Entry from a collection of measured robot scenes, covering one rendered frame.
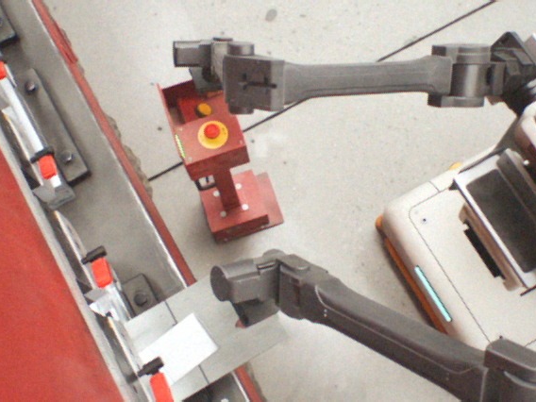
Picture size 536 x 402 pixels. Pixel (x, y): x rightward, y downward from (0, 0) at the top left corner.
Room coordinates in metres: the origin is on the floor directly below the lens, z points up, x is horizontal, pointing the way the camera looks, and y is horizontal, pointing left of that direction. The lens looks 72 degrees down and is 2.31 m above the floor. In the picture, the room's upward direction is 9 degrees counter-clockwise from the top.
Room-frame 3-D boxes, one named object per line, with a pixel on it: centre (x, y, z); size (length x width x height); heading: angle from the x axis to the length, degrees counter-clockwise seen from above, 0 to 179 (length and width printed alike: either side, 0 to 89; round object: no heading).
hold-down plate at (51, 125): (0.71, 0.46, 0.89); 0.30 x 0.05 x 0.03; 22
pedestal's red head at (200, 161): (0.72, 0.13, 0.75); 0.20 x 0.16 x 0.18; 10
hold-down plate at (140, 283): (0.19, 0.26, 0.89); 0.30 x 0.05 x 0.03; 22
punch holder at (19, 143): (0.48, 0.43, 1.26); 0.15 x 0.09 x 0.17; 22
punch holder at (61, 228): (0.29, 0.36, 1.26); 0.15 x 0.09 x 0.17; 22
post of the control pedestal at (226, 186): (0.72, 0.13, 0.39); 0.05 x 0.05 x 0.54; 10
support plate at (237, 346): (0.19, 0.16, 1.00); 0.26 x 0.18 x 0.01; 112
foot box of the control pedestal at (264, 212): (0.73, 0.10, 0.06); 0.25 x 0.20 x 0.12; 100
